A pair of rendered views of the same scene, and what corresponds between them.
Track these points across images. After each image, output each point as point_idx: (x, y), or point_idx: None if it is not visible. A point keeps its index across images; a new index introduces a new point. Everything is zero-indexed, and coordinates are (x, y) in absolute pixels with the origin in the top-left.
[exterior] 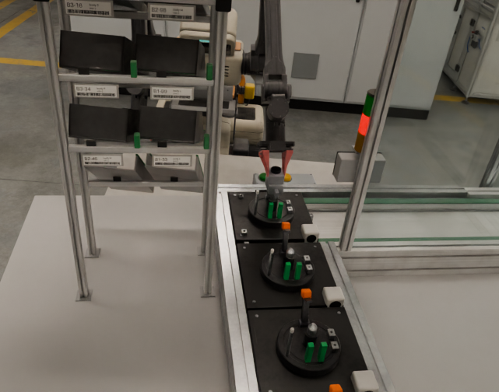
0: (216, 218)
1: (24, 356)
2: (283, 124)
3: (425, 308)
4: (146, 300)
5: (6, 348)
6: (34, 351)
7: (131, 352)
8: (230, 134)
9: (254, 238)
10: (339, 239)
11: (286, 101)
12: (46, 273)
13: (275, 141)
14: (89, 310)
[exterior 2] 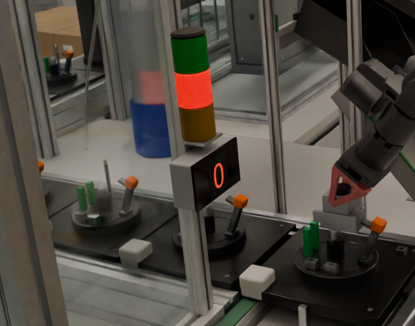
0: (370, 229)
1: (296, 162)
2: (374, 130)
3: None
4: (307, 214)
5: (313, 156)
6: (296, 165)
7: (249, 198)
8: None
9: (292, 237)
10: (230, 323)
11: (353, 72)
12: None
13: (356, 142)
14: (323, 187)
